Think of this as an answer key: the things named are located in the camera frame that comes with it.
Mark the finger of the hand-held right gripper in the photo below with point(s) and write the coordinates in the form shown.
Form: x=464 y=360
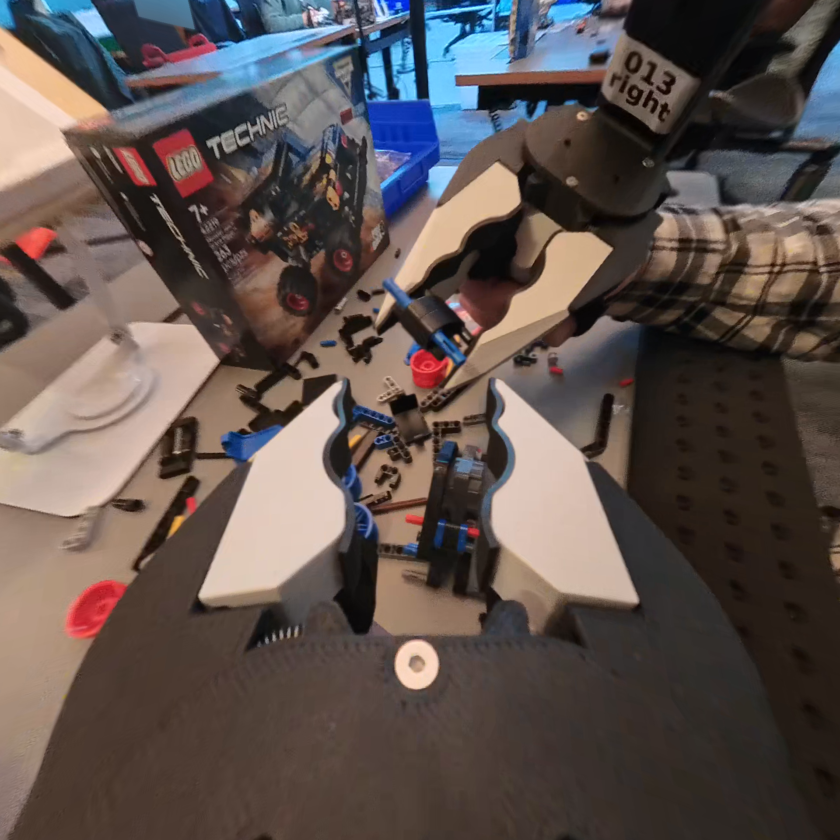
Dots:
x=459 y=210
x=558 y=282

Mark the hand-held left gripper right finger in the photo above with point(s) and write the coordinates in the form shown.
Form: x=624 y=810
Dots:
x=558 y=525

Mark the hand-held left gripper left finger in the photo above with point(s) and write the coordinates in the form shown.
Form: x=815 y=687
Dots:
x=282 y=525

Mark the dark grey motor block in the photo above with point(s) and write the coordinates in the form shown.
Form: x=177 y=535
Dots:
x=459 y=499

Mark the long blue pin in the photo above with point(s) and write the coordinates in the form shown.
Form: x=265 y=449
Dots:
x=394 y=292

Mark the black angled long beam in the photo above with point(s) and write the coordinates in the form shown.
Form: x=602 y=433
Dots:
x=604 y=420

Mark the person's right forearm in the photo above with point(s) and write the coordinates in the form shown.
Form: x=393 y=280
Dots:
x=735 y=275

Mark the grey desk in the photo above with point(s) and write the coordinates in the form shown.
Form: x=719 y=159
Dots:
x=65 y=558

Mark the person's right hand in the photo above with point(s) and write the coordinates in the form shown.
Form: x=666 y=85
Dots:
x=489 y=302

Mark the blue bin of plastic bags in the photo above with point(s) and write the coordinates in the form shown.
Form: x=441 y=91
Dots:
x=407 y=151

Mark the scattered small pins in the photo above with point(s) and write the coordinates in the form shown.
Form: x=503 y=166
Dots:
x=554 y=364

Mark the blue wheel rim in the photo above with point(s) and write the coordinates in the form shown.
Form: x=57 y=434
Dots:
x=354 y=482
x=366 y=525

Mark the blue folded panel piece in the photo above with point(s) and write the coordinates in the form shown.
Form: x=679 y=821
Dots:
x=246 y=443

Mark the short yellow axle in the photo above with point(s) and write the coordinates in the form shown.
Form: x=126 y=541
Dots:
x=177 y=525

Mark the black five-hole beam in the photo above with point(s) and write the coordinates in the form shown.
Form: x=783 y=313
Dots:
x=394 y=551

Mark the black U-shaped connector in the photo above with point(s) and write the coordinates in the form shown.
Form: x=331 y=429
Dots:
x=387 y=476

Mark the thin black beam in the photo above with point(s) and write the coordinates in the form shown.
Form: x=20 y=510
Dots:
x=164 y=525

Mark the brown axle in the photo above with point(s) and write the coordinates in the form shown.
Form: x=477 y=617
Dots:
x=400 y=505

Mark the black double connector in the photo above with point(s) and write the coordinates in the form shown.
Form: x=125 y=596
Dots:
x=399 y=449

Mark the black square panel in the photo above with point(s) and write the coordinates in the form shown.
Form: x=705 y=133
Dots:
x=318 y=390

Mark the blue L-shaped beam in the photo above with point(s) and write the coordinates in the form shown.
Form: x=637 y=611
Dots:
x=374 y=415

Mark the black L-shaped beam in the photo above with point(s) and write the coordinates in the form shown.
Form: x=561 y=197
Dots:
x=446 y=430

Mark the black bent beam with pins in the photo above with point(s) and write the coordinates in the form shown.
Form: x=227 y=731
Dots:
x=275 y=377

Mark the small black pin connector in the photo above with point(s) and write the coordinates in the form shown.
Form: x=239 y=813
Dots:
x=128 y=505

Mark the red wheel rim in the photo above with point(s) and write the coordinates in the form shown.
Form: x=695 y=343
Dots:
x=426 y=371
x=95 y=610

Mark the black flat clip panel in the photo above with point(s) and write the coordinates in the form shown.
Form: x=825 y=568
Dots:
x=410 y=420

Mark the grey nine-hole beam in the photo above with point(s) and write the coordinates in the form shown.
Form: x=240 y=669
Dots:
x=439 y=399

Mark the black floor pole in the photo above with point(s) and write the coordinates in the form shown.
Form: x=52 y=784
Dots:
x=418 y=46

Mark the grey cross-hole T piece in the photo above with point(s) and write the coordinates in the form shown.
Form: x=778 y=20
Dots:
x=390 y=390

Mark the dark grey office chair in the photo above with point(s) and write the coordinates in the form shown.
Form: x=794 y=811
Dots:
x=761 y=111

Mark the small pale grey beam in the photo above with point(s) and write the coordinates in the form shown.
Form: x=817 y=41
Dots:
x=82 y=530

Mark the monster truck toy box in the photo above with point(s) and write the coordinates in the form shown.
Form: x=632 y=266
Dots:
x=197 y=229

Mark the orange angular object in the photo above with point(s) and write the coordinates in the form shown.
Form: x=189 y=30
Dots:
x=36 y=243

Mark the black frame piece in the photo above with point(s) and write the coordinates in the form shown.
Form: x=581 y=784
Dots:
x=178 y=446

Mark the black bent frame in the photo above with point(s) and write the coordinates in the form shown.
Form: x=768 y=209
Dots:
x=358 y=334

